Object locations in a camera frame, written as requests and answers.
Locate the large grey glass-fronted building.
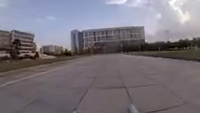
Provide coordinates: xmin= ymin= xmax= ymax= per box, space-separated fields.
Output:
xmin=69 ymin=25 xmax=147 ymax=56

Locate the grey concrete slab pavement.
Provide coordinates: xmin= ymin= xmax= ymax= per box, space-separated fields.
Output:
xmin=0 ymin=47 xmax=200 ymax=113

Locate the low pale building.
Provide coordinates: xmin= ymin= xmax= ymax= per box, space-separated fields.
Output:
xmin=39 ymin=43 xmax=65 ymax=56

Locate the row of bushes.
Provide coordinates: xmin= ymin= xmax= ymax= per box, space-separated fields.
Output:
xmin=0 ymin=46 xmax=74 ymax=63

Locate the row of dark trees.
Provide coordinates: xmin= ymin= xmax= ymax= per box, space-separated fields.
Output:
xmin=121 ymin=36 xmax=200 ymax=54

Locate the grass strip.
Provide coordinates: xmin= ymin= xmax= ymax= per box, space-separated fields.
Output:
xmin=126 ymin=46 xmax=200 ymax=69
xmin=0 ymin=53 xmax=87 ymax=75

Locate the stepped multi-storey building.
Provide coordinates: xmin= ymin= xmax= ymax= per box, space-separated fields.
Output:
xmin=0 ymin=20 xmax=39 ymax=60

